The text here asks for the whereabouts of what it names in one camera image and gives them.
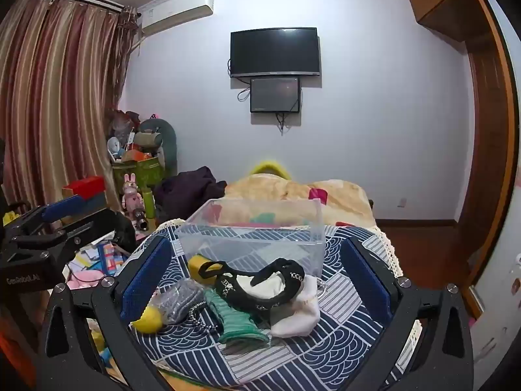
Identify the black patterned headband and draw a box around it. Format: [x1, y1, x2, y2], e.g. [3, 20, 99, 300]
[199, 258, 306, 314]

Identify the dark purple clothing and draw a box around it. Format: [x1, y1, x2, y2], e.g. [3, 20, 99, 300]
[153, 166, 228, 224]

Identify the yellow pillow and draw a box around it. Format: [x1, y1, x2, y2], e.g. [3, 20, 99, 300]
[250, 160, 292, 181]

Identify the pile of colourful books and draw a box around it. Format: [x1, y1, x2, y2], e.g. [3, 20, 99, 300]
[65, 231, 132, 292]

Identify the black wall television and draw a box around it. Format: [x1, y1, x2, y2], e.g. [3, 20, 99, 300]
[230, 27, 321, 78]

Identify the grey sock with yellow toe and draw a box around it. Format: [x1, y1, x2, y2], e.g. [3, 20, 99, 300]
[130, 279, 209, 333]

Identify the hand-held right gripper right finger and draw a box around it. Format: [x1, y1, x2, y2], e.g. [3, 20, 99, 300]
[340, 236, 475, 391]

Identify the red striped curtain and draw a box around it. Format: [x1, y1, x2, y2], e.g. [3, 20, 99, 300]
[0, 0, 138, 214]

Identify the green cylinder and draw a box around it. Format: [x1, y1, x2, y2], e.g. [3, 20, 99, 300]
[140, 189, 156, 229]

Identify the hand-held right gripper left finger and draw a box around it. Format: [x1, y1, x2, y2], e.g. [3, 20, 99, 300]
[37, 234, 176, 391]

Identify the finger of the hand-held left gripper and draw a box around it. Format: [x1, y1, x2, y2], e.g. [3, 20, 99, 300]
[6, 195, 88, 239]
[49, 210, 137, 259]

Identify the white crochet cloth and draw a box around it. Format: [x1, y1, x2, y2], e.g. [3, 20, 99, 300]
[374, 225, 404, 280]

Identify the white air conditioner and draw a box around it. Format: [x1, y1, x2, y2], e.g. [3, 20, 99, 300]
[137, 0, 215, 36]

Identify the wooden wall cabinet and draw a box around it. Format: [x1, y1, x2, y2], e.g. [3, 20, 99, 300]
[406, 0, 490, 42]

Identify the clear plastic box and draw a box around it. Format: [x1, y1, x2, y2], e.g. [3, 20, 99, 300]
[175, 198, 327, 288]

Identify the green sock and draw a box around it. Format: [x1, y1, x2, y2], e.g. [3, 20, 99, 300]
[203, 288, 273, 345]

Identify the grey green plush pillow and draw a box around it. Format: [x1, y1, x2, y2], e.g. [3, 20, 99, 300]
[135, 118, 179, 177]

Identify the blue wave patterned cloth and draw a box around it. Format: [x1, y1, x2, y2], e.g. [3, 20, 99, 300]
[129, 221, 404, 388]

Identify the yellow printed blanket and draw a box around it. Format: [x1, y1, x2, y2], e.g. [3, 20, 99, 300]
[225, 174, 377, 229]

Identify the pink bunny toy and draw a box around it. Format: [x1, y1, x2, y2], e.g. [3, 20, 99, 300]
[121, 173, 146, 213]

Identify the red box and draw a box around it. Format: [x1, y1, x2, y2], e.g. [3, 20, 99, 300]
[62, 176, 107, 201]

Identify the green cardboard box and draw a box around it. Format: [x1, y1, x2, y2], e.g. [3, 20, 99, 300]
[111, 156, 164, 191]

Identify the small black wall monitor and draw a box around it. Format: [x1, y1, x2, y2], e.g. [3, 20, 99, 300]
[249, 77, 301, 114]

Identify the white sock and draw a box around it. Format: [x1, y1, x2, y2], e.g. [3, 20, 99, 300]
[236, 274, 322, 339]

